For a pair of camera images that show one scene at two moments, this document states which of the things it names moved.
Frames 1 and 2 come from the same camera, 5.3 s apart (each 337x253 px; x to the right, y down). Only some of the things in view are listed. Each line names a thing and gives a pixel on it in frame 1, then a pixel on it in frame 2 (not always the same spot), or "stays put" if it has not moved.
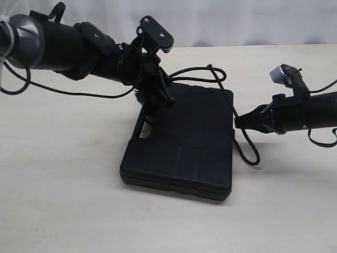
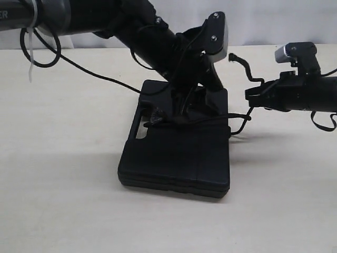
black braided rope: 219,81 -> 157,117
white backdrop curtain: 197,23 stays put
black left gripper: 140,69 -> 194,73
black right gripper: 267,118 -> 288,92
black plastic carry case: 191,149 stays put
